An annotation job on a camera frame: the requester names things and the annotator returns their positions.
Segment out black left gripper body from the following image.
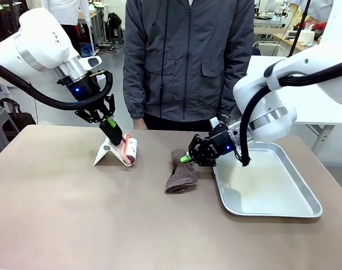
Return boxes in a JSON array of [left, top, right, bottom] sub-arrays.
[[57, 72, 102, 104]]

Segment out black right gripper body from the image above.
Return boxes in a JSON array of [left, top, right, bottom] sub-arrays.
[[209, 125, 236, 158]]

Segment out pink lint roller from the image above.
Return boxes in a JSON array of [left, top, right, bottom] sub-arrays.
[[119, 133, 138, 164]]

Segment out brown cloth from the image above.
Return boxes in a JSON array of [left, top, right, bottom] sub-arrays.
[[164, 149, 199, 195]]

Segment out person's right forearm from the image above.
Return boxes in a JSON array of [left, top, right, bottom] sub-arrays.
[[123, 64, 146, 120]]

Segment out person's left forearm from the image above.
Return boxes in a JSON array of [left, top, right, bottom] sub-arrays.
[[215, 58, 252, 116]]

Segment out black background stool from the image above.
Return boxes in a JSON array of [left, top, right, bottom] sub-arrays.
[[106, 12, 124, 45]]

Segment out silver metal tray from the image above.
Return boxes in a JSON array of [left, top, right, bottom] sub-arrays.
[[212, 142, 323, 218]]

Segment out dark brown bag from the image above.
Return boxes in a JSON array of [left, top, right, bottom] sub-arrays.
[[0, 98, 37, 133]]

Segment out bystander white coat black trousers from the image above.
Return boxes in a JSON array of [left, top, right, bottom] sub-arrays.
[[41, 0, 90, 54]]

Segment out grey plastic stool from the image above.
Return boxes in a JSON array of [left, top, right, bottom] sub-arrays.
[[0, 106, 20, 160]]

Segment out person in grey jacket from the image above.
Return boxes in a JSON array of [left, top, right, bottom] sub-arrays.
[[123, 0, 255, 131]]

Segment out white background table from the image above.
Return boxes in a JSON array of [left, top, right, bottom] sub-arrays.
[[246, 55, 342, 154]]

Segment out black slanted pole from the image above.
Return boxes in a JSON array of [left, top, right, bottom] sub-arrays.
[[290, 0, 312, 56]]

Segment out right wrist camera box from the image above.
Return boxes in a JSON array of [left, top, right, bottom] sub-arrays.
[[209, 117, 226, 129]]

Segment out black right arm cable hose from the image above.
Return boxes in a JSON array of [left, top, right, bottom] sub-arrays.
[[240, 63, 342, 167]]

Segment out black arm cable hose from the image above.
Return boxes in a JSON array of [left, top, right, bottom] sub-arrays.
[[240, 63, 342, 167], [0, 60, 114, 111]]

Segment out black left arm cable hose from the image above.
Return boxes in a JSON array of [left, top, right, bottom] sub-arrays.
[[0, 60, 114, 111]]

